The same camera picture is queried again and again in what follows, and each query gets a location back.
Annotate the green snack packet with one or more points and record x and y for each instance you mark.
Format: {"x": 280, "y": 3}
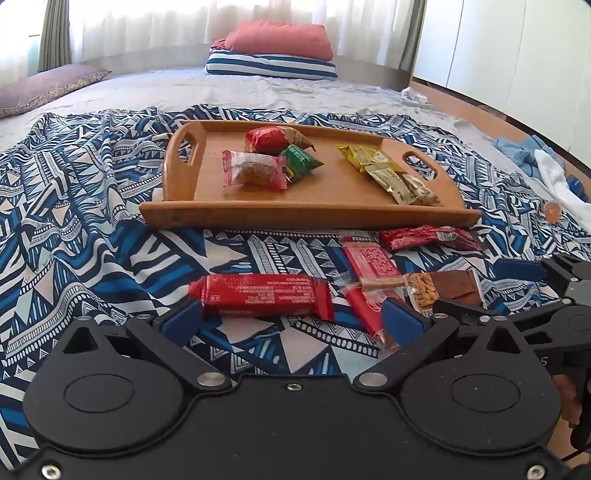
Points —
{"x": 300, "y": 159}

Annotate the white wardrobe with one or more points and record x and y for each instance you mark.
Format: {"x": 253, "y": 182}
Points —
{"x": 508, "y": 55}

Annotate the wooden bed frame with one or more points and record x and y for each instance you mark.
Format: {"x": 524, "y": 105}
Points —
{"x": 461, "y": 99}

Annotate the white cloth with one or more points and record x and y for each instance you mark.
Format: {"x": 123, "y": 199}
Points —
{"x": 554, "y": 175}

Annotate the small pale yellow snack packet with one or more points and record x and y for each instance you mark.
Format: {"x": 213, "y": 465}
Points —
{"x": 390, "y": 184}

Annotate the red round cake packet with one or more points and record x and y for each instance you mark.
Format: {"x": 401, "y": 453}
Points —
{"x": 254, "y": 168}

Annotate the long red snack packet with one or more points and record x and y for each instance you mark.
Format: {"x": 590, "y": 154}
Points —
{"x": 429, "y": 237}

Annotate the purple pillow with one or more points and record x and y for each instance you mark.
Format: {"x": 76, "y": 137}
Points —
{"x": 41, "y": 87}

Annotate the bed with grey sheet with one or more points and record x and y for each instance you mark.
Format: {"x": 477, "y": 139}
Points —
{"x": 184, "y": 87}

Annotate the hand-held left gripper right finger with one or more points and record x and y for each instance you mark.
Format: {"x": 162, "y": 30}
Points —
{"x": 401, "y": 323}

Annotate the grey-green curtain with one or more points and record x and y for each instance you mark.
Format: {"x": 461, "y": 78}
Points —
{"x": 54, "y": 32}
{"x": 414, "y": 32}

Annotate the wooden tray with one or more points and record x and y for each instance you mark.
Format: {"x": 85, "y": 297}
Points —
{"x": 332, "y": 194}

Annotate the blue white striped pillow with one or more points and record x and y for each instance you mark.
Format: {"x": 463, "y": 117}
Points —
{"x": 268, "y": 64}

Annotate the red pillow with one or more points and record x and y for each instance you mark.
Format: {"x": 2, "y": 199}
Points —
{"x": 277, "y": 39}

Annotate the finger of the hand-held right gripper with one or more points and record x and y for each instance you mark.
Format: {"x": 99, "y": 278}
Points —
{"x": 471, "y": 311}
{"x": 519, "y": 268}

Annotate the red and gold snack packet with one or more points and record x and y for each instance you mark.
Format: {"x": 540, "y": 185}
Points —
{"x": 268, "y": 138}

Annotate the cream dotted snack packet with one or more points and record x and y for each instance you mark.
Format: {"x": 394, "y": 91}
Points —
{"x": 422, "y": 189}

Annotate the crumpled white plastic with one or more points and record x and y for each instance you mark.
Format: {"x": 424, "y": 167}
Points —
{"x": 414, "y": 93}

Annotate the orange jelly cup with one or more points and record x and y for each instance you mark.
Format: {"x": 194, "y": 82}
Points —
{"x": 552, "y": 212}

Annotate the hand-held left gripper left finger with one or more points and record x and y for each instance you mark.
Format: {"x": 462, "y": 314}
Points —
{"x": 182, "y": 321}

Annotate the large yellow snack packet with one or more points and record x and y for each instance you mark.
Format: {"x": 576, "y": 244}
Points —
{"x": 360, "y": 154}

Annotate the white sheer curtain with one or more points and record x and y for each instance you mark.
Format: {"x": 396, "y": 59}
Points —
{"x": 184, "y": 23}

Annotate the person's right hand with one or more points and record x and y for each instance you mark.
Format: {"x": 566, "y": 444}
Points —
{"x": 568, "y": 397}

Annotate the red clear-window snack packet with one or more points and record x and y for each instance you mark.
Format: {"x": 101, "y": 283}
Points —
{"x": 367, "y": 309}

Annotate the light blue cloth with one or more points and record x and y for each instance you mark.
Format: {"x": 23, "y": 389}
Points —
{"x": 517, "y": 150}

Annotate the red snack bar packet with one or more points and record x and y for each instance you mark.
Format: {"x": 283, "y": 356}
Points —
{"x": 263, "y": 295}

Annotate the blue patterned blanket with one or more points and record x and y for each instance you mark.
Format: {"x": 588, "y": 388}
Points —
{"x": 69, "y": 207}

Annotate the brown snack packet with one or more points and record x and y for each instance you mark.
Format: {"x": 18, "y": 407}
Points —
{"x": 448, "y": 288}

